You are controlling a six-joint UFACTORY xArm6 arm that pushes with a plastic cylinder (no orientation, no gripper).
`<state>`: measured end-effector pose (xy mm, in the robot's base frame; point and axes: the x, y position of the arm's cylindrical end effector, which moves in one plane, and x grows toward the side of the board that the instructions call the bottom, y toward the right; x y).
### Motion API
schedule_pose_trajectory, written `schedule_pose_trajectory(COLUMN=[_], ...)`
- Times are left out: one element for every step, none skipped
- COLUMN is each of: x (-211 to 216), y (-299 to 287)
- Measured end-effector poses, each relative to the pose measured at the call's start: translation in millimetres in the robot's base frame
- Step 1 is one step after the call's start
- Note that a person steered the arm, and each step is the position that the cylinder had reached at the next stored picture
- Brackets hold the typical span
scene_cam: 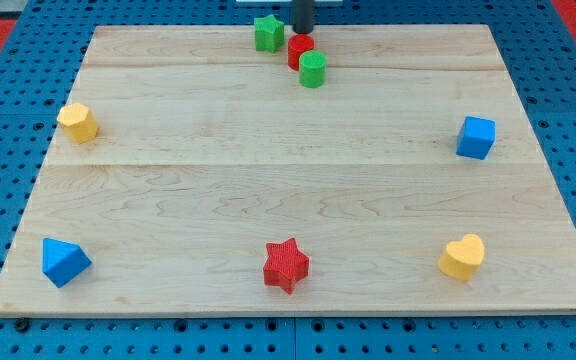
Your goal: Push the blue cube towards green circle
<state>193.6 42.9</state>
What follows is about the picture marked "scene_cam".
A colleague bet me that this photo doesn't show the blue cube block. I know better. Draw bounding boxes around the blue cube block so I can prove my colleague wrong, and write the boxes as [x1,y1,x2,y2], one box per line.
[456,116,496,160]

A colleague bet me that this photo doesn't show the red star block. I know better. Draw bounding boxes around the red star block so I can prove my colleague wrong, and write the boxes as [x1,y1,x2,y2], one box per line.
[263,238,310,294]

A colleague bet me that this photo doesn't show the light wooden board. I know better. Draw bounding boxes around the light wooden board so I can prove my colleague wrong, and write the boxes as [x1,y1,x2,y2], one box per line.
[0,25,576,318]

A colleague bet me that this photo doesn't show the green cylinder block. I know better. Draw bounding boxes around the green cylinder block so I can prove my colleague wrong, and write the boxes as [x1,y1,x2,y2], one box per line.
[298,50,327,88]

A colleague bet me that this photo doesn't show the red cylinder block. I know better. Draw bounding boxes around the red cylinder block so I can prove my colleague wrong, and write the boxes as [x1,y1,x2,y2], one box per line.
[287,34,315,71]

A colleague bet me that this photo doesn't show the green star block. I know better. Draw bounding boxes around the green star block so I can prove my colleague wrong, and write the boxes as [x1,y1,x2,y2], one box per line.
[253,14,285,53]

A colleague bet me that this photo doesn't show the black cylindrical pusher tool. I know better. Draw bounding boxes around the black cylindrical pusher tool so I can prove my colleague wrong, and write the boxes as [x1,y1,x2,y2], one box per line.
[291,0,315,34]

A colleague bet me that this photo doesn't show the yellow heart block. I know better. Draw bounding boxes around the yellow heart block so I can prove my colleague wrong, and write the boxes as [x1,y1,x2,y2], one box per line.
[437,233,486,281]

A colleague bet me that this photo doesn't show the yellow hexagon block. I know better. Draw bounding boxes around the yellow hexagon block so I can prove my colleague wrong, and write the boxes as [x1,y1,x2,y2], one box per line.
[57,103,99,144]

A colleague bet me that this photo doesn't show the blue triangle block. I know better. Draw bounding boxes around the blue triangle block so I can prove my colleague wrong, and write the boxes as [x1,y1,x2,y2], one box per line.
[42,238,92,288]

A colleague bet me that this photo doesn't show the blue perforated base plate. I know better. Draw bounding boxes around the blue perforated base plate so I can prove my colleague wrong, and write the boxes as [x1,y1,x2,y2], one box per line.
[0,1,576,359]

